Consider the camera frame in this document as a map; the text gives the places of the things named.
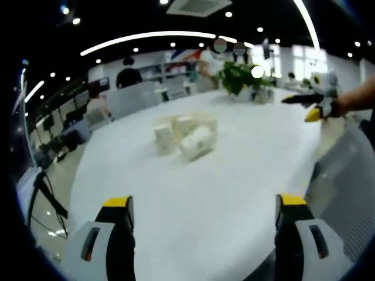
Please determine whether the white table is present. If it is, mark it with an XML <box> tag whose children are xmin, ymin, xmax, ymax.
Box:
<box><xmin>69</xmin><ymin>87</ymin><xmax>333</xmax><ymax>281</ymax></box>

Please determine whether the ceiling air conditioner vent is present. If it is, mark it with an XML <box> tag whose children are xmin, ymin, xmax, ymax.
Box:
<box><xmin>166</xmin><ymin>0</ymin><xmax>233</xmax><ymax>17</ymax></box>

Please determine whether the grey desk partition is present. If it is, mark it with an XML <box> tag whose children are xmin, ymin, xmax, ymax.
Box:
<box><xmin>107</xmin><ymin>80</ymin><xmax>162</xmax><ymax>118</ymax></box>

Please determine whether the black tripod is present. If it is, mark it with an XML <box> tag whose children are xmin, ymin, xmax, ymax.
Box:
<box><xmin>27</xmin><ymin>169</ymin><xmax>70</xmax><ymax>238</ymax></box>

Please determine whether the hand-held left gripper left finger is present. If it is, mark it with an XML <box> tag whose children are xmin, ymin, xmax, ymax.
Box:
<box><xmin>60</xmin><ymin>196</ymin><xmax>137</xmax><ymax>281</ymax></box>

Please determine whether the grey mesh chair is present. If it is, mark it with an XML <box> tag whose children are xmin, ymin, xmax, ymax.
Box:
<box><xmin>304</xmin><ymin>122</ymin><xmax>375</xmax><ymax>266</ymax></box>

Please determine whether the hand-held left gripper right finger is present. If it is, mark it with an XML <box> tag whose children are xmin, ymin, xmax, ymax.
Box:
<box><xmin>273</xmin><ymin>193</ymin><xmax>353</xmax><ymax>281</ymax></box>

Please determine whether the green potted plant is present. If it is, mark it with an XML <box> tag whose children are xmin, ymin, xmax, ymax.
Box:
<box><xmin>216</xmin><ymin>60</ymin><xmax>275</xmax><ymax>105</ymax></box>

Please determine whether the curved ceiling light strip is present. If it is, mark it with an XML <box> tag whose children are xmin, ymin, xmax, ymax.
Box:
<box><xmin>80</xmin><ymin>30</ymin><xmax>255</xmax><ymax>57</ymax></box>
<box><xmin>292</xmin><ymin>0</ymin><xmax>321</xmax><ymax>51</ymax></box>

